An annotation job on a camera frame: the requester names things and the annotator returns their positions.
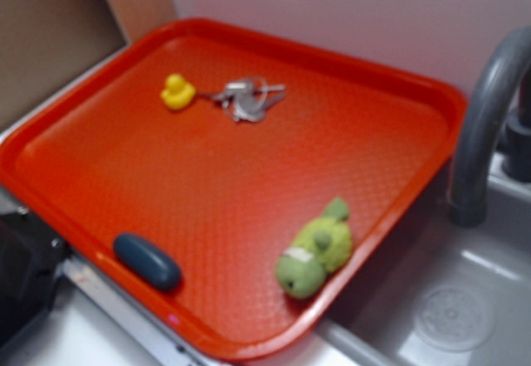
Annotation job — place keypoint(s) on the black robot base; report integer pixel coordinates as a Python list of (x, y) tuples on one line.
[(31, 256)]

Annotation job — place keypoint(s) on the silver key bunch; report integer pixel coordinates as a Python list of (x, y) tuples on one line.
[(247, 99)]

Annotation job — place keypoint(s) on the green plush turtle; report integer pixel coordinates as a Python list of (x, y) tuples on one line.
[(319, 249)]

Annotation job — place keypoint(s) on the yellow rubber duck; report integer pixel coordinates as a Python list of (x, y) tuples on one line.
[(178, 93)]

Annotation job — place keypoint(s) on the dark blue oval case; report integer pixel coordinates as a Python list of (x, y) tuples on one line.
[(147, 261)]

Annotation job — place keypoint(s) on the red plastic tray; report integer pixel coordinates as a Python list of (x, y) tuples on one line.
[(225, 198)]

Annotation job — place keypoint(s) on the grey plastic sink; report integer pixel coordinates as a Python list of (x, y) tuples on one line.
[(437, 294)]

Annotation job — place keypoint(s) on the brown cardboard panel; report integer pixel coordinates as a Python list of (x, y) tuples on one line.
[(46, 44)]

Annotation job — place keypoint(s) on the grey curved faucet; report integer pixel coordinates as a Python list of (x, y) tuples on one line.
[(495, 95)]

